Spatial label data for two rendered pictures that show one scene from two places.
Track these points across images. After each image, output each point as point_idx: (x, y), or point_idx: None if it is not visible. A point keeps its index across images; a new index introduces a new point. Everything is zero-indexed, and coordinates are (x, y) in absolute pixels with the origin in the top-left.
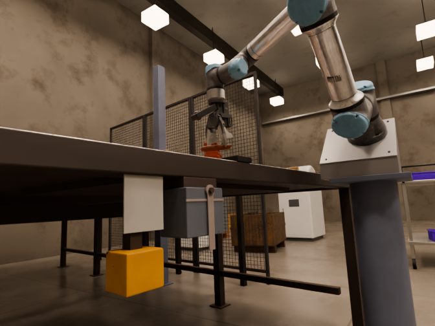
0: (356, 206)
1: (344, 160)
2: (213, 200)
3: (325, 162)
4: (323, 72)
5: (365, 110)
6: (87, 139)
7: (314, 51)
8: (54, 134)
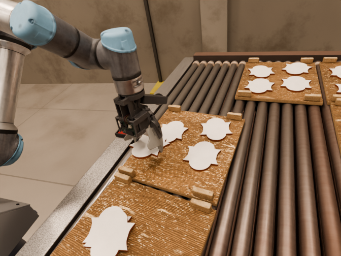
0: (20, 241)
1: (8, 199)
2: None
3: (23, 202)
4: (19, 91)
5: None
6: (165, 80)
7: (21, 69)
8: (168, 76)
